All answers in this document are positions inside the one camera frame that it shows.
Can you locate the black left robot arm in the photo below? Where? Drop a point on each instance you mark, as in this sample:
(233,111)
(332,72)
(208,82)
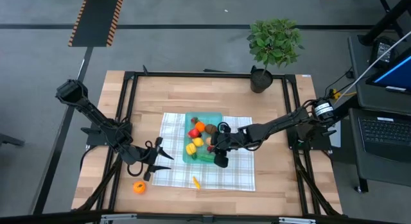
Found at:
(93,115)

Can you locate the potted green plant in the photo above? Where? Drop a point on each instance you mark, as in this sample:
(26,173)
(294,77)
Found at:
(274,41)

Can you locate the dark grey cart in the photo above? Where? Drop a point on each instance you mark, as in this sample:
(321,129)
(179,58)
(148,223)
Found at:
(369,172)

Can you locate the black power supply box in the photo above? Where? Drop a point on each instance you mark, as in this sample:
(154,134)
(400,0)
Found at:
(382,50)

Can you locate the black laptop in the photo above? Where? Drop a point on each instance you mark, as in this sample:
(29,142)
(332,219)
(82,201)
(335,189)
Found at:
(385,131)

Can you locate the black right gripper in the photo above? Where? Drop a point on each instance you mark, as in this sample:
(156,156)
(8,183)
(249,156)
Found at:
(228,142)

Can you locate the yellow banana toy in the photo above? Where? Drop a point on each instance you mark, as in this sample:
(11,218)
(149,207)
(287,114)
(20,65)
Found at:
(196,183)

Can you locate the white checked cloth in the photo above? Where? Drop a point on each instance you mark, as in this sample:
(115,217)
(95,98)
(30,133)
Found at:
(237,179)

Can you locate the black stand leg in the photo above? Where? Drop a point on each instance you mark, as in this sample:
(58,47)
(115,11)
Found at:
(385,21)

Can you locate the red strawberry toy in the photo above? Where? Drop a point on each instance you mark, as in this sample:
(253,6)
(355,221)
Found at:
(194,133)

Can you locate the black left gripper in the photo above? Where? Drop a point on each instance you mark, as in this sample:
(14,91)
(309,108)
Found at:
(141,155)

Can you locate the grey metal foot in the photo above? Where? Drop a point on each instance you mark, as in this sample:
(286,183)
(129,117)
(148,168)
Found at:
(9,140)

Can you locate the black mat with orange stripes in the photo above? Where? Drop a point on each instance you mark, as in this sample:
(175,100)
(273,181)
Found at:
(96,18)

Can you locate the silver bracket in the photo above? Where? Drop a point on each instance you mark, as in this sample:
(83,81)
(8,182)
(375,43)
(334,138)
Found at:
(297,220)
(118,217)

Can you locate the yellow lemon toy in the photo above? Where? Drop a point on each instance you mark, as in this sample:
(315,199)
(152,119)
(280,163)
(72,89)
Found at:
(198,142)

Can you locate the black floor strip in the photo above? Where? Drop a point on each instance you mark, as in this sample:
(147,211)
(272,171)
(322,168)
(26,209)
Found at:
(50,172)

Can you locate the orange pumpkin toy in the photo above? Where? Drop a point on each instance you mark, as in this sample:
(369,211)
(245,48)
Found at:
(200,127)

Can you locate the teal translucent plastic container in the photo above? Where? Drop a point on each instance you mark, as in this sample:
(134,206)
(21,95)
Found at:
(210,117)

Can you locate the monitor with blue screen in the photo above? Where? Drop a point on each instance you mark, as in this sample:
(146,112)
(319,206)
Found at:
(396,74)

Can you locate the brown kiwi toy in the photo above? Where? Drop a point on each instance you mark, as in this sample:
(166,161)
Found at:
(211,129)

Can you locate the black crossbar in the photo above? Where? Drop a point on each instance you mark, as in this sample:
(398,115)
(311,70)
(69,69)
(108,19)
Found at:
(48,217)

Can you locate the yellow power plug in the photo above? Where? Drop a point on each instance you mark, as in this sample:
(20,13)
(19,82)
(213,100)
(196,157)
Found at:
(336,95)

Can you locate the orange tangerine toy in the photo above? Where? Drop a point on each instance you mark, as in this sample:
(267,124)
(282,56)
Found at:
(139,187)

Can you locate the black aluminium table frame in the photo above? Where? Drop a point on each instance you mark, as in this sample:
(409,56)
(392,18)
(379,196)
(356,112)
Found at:
(208,75)

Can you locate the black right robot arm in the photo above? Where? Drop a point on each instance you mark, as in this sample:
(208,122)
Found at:
(282,122)

